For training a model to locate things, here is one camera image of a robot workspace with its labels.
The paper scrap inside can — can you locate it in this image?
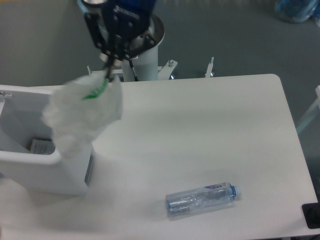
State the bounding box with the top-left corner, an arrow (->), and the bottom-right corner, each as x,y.
29,139 -> 56,155

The crushed clear plastic bottle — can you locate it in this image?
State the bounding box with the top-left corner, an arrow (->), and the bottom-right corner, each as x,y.
165,182 -> 242,217

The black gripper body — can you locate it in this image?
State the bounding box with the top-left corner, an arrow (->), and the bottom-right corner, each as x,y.
83,0 -> 156,61

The black cable on pedestal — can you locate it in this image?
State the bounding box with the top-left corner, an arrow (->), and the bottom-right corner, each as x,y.
128,58 -> 140,82

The white trash can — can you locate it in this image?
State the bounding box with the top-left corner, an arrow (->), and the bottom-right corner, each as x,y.
0,85 -> 95,195

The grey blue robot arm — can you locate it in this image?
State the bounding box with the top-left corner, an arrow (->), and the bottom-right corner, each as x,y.
77,0 -> 157,82

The white plastic bag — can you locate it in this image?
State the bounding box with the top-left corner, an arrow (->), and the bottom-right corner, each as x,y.
41,71 -> 123,159

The blue bag on floor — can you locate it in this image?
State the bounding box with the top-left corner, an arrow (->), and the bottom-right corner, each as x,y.
274,0 -> 320,24

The white pedestal base frame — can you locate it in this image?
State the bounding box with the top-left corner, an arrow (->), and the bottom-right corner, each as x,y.
86,56 -> 216,85

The white frame at right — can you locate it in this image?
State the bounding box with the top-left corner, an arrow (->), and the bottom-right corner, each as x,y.
296,85 -> 320,135

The black device at edge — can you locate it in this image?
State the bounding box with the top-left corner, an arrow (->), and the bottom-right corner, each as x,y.
301,202 -> 320,229

